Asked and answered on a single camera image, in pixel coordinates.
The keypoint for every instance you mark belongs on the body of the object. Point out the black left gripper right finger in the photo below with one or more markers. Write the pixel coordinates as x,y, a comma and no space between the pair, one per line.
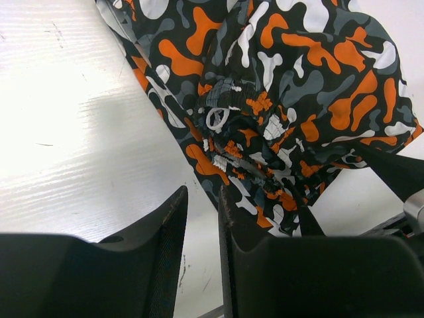
268,276

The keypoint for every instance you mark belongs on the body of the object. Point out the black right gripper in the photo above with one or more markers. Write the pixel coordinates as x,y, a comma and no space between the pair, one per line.
402,174

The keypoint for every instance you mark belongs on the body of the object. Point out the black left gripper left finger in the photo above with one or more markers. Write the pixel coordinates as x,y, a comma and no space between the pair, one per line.
131,273

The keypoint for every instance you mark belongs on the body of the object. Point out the orange camouflage shorts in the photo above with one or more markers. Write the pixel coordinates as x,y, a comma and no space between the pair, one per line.
258,91

